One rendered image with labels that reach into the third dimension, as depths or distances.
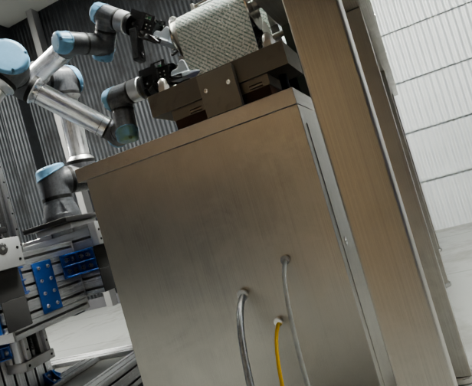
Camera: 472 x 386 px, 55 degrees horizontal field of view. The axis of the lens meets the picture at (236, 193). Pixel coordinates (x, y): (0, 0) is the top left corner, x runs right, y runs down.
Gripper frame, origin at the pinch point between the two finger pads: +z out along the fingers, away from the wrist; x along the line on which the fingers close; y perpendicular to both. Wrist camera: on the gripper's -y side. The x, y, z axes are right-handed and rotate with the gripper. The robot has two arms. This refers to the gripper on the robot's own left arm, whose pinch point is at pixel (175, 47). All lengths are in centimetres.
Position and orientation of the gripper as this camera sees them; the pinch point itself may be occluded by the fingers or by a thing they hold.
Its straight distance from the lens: 161.1
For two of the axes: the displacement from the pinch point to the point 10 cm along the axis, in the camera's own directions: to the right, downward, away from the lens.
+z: 8.6, 4.1, -3.1
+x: 3.7, -0.7, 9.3
